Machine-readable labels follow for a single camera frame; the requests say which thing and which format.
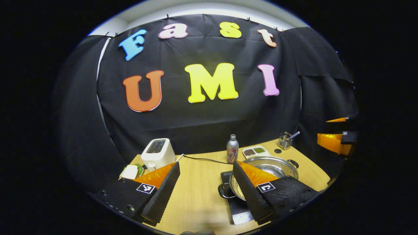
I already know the small sandwich plate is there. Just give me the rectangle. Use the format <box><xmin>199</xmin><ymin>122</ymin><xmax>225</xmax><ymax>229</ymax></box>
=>
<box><xmin>119</xmin><ymin>163</ymin><xmax>146</xmax><ymax>180</ymax></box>

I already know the sandwich with lettuce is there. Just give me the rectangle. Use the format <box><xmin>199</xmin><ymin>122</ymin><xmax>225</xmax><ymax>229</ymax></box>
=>
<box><xmin>121</xmin><ymin>164</ymin><xmax>139</xmax><ymax>180</ymax></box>

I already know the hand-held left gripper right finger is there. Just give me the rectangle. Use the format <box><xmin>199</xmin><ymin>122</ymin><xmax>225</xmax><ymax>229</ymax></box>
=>
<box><xmin>233</xmin><ymin>160</ymin><xmax>319</xmax><ymax>226</ymax></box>

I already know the white toaster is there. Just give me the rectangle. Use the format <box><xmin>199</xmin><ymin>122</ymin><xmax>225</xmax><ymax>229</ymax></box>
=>
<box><xmin>141</xmin><ymin>138</ymin><xmax>176</xmax><ymax>171</ymax></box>

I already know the white divided seasoning dish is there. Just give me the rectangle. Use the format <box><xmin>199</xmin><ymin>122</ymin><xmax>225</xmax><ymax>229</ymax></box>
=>
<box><xmin>242</xmin><ymin>146</ymin><xmax>271</xmax><ymax>160</ymax></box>

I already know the black cooktop cable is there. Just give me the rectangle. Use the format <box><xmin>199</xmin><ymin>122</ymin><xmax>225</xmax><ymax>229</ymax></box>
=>
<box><xmin>183</xmin><ymin>154</ymin><xmax>229</xmax><ymax>165</ymax></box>

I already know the steel pot with black handles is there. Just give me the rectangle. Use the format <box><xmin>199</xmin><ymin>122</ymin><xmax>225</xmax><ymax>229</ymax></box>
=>
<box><xmin>218</xmin><ymin>156</ymin><xmax>299</xmax><ymax>201</ymax></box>

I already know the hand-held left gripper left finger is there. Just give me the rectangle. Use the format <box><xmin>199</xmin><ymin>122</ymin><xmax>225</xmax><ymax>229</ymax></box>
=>
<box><xmin>95</xmin><ymin>161</ymin><xmax>181</xmax><ymax>226</ymax></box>

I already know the wire utensil holder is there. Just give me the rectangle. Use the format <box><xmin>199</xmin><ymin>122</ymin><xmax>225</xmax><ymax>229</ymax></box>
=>
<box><xmin>278</xmin><ymin>132</ymin><xmax>293</xmax><ymax>150</ymax></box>

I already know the silver bottle with pink label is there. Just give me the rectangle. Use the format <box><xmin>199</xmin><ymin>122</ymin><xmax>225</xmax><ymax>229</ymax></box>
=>
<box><xmin>227</xmin><ymin>134</ymin><xmax>239</xmax><ymax>164</ymax></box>

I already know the black induction cooktop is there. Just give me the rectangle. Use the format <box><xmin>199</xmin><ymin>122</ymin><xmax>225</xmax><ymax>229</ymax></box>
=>
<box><xmin>220</xmin><ymin>171</ymin><xmax>255</xmax><ymax>225</ymax></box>

